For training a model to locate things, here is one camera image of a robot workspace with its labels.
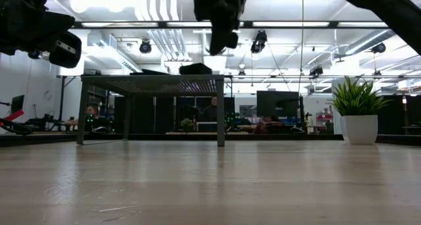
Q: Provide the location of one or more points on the large black monitor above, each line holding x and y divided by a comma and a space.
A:
278, 103

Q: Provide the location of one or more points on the small black monitor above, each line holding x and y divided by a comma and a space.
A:
17, 105

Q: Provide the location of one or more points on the black overhead camera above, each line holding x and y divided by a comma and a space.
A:
259, 40

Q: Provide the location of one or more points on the black beam with light strips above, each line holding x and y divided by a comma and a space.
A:
289, 24

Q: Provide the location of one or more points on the cluttered background bench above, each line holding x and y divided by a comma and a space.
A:
49, 123

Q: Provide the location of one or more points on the black wavy square bowl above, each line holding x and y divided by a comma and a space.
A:
138, 73

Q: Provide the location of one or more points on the black partition panels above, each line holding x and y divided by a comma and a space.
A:
144, 114

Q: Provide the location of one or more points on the black ceiling spotlight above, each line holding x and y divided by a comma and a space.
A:
379, 48
316, 71
145, 47
34, 55

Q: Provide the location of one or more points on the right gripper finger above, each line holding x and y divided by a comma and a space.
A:
217, 37
233, 37

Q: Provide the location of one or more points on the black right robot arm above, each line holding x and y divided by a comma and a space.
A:
394, 11

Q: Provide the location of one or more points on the grey perforated metal shelf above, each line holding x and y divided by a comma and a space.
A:
151, 83

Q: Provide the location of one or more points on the red bar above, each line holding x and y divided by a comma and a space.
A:
13, 115

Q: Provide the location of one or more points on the black aluminium table frame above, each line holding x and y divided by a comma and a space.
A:
39, 139

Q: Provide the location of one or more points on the small green plant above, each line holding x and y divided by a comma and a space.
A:
187, 123

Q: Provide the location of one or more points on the red storage shelf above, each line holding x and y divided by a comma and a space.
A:
324, 119

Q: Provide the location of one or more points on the green plant in white pot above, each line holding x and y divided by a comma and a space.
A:
360, 126

